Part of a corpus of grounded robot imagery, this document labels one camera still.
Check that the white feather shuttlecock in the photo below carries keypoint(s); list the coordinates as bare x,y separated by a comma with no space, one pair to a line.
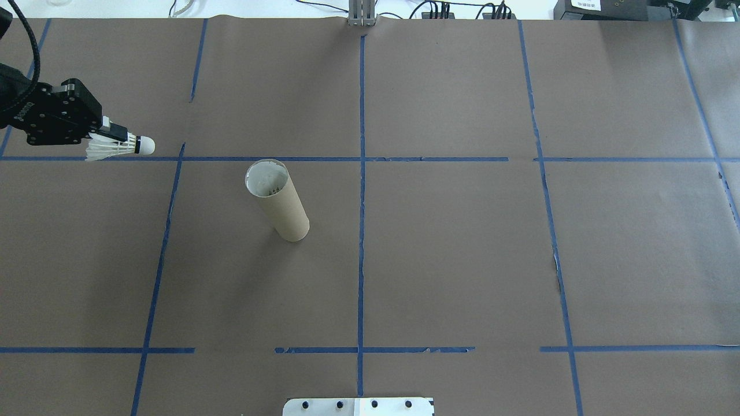
145,145

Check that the brown cardboard tube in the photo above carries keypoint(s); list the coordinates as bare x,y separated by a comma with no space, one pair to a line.
283,205

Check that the black plug connector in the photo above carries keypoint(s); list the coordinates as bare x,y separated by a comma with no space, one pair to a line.
436,11
502,11

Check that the black box with label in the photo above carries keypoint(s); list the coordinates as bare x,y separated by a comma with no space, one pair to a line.
601,8

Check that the grey metal frame post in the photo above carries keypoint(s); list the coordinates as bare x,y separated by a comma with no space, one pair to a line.
362,12

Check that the white metal pedestal base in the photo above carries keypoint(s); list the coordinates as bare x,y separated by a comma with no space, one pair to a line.
358,407

